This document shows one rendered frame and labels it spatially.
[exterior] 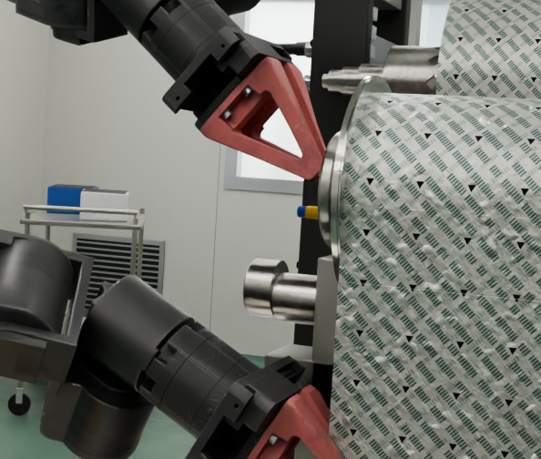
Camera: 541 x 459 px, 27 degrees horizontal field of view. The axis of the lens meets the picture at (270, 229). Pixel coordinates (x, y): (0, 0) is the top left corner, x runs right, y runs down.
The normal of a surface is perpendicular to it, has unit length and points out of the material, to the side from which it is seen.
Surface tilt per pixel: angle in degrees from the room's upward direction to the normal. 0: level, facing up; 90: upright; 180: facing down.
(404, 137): 55
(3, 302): 36
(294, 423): 100
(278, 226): 90
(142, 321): 61
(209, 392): 75
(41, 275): 44
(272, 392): 30
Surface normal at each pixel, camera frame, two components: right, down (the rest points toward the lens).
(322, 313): -0.34, 0.05
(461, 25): -0.24, -0.54
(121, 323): -0.12, -0.26
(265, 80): -0.11, 0.27
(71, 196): 0.05, 0.07
